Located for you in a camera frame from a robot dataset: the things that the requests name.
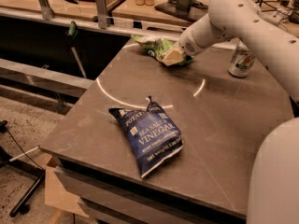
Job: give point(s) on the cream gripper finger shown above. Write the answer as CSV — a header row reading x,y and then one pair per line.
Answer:
x,y
173,56

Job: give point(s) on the green rice chip bag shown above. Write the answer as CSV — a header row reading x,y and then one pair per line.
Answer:
x,y
158,46

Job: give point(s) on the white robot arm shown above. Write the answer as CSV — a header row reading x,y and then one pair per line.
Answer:
x,y
274,183

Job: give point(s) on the blue salt vinegar chip bag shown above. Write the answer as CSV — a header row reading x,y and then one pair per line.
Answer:
x,y
152,135

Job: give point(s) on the black monitor stand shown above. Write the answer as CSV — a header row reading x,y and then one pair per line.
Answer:
x,y
188,10

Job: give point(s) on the silver soda can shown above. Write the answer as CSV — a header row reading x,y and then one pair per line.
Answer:
x,y
242,60

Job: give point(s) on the white power adapter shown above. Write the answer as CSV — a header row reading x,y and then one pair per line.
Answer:
x,y
275,17

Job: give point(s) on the black stand base legs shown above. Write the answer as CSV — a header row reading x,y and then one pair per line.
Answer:
x,y
21,175

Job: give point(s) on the middle metal bracket post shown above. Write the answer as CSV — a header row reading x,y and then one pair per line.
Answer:
x,y
103,19

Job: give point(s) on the metal bracket post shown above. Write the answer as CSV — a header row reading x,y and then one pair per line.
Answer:
x,y
103,19
47,12

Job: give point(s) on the metal rail beam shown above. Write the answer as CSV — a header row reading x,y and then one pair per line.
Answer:
x,y
44,78

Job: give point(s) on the left metal bracket post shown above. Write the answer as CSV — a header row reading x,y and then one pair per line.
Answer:
x,y
47,12

